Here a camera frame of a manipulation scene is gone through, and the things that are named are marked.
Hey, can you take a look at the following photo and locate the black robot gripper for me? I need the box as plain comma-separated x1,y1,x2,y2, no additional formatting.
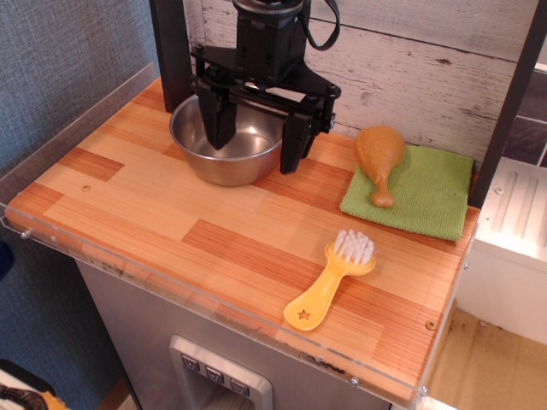
191,3,341,174

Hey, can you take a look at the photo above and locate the toy chicken drumstick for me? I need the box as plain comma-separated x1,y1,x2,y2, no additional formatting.
355,126,405,208

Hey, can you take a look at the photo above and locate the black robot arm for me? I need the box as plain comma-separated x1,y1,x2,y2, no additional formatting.
191,1,341,174

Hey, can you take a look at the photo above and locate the green cloth towel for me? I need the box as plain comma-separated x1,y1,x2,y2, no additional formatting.
340,145,473,242

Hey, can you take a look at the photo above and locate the stainless steel bowl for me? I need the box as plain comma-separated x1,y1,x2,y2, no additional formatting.
169,96,284,187

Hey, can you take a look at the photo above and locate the clear acrylic left guard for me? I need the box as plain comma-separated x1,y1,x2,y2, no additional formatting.
1,62,159,204

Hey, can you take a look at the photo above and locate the yellow scrub brush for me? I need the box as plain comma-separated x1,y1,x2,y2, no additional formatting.
284,230,375,331

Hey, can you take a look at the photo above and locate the grey toy fridge cabinet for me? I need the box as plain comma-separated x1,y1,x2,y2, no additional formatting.
77,262,390,409

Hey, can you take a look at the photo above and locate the silver dispenser panel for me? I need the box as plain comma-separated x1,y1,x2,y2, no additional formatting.
169,335,274,409

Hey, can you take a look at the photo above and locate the white toy sink unit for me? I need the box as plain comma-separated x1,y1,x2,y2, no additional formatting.
456,158,546,343

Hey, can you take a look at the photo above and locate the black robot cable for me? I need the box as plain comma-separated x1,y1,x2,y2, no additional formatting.
298,0,341,52

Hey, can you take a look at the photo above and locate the dark left post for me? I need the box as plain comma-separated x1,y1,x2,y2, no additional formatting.
150,0,193,113

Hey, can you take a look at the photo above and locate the dark post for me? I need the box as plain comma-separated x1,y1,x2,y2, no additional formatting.
468,0,546,208
150,0,193,113

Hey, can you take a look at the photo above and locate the dark right post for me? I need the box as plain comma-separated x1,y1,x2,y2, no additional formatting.
468,0,546,208

